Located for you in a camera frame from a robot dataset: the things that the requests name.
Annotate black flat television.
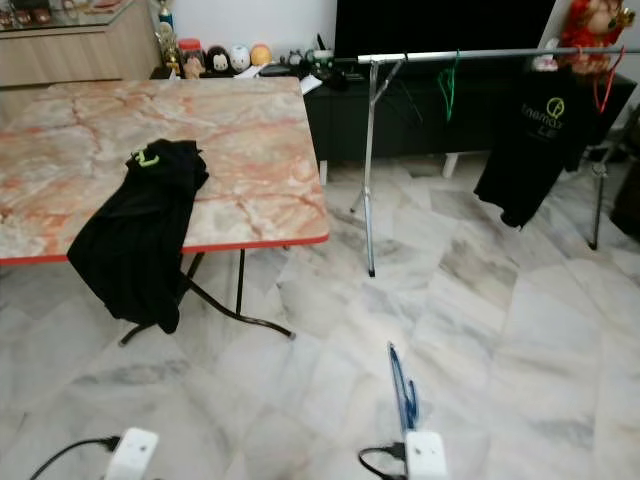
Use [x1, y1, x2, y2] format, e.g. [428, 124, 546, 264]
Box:
[333, 0, 559, 59]

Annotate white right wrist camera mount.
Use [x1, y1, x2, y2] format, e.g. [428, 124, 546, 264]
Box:
[403, 430, 449, 480]

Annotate blue plastic hanger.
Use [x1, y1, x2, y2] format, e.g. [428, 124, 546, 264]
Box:
[387, 342, 421, 436]

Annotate red gold statue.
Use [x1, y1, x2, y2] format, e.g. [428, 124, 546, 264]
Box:
[558, 0, 626, 73]

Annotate marble pattern folding table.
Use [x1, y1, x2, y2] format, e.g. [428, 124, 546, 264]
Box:
[0, 78, 331, 346]

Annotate gold trophy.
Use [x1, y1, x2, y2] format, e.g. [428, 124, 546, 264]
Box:
[155, 0, 183, 79]

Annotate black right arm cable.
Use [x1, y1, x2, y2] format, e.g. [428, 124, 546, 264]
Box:
[358, 445, 407, 480]

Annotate black logo t-shirt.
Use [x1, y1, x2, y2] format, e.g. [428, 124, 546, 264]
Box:
[473, 68, 606, 229]
[66, 138, 211, 334]

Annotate silver metal clothes rack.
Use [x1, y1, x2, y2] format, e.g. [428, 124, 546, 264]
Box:
[350, 45, 640, 278]

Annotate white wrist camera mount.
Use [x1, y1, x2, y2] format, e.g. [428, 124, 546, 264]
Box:
[110, 427, 161, 480]
[403, 430, 449, 480]

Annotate light wooden sideboard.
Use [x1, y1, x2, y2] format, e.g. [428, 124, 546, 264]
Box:
[0, 0, 161, 89]

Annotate white round figurine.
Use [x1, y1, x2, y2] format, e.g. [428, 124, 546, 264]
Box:
[228, 45, 252, 72]

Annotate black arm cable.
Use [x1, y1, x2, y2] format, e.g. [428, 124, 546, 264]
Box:
[28, 437, 121, 480]
[358, 445, 407, 480]

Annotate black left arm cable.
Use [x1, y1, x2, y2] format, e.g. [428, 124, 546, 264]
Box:
[28, 437, 121, 480]

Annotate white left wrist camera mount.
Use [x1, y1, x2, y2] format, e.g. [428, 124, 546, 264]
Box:
[110, 427, 161, 480]

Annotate black head figurine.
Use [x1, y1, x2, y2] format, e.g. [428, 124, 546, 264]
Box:
[206, 45, 231, 74]

